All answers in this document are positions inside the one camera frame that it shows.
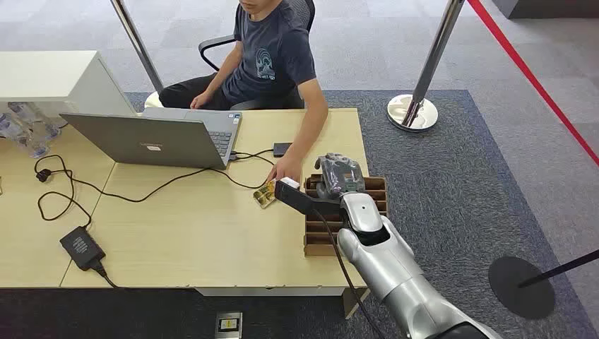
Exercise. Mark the person's right hand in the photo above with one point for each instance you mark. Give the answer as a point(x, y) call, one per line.
point(201, 100)

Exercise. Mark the person's left hand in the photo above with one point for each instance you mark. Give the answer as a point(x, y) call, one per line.
point(286, 169)

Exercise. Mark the brown cardboard slot organizer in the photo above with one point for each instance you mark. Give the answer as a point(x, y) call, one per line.
point(319, 239)

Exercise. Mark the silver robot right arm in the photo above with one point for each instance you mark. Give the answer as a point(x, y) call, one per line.
point(388, 266)

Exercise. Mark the person's right forearm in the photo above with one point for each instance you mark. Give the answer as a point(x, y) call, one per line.
point(225, 75)

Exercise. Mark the person's left forearm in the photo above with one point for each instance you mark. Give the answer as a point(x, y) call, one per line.
point(311, 126)

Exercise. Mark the person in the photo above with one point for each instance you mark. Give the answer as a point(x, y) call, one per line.
point(276, 51)

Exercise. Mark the small black box device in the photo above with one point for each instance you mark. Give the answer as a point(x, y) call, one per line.
point(282, 149)

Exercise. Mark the grey laptop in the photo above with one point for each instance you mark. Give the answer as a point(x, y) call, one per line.
point(149, 140)

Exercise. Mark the chrome stanchion with round base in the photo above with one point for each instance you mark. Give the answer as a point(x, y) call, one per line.
point(138, 47)
point(433, 56)

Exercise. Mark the black office chair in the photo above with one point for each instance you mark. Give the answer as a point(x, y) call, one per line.
point(300, 11)

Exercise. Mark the wooden desk leg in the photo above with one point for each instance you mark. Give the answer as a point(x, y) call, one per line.
point(352, 304)

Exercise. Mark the white cabinet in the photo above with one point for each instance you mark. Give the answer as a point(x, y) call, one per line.
point(47, 70)

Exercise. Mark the clear plastic water bottle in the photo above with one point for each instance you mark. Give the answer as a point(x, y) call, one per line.
point(28, 142)
point(44, 126)

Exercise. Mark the dark grey mottled rug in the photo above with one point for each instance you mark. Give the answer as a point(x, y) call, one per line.
point(444, 187)

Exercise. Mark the metal floor socket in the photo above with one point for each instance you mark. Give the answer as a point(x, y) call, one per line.
point(228, 325)

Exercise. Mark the black power adapter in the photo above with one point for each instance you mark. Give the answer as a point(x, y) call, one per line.
point(82, 248)

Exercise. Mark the red barrier belt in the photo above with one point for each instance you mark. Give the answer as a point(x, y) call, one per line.
point(529, 75)

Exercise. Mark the black stanchion with flat base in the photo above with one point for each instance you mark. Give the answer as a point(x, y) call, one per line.
point(519, 290)

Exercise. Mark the dark grey block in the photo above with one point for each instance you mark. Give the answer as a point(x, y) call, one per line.
point(552, 7)

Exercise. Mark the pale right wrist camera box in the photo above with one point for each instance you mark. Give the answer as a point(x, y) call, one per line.
point(290, 182)

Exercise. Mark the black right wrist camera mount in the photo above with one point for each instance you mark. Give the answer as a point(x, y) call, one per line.
point(299, 200)

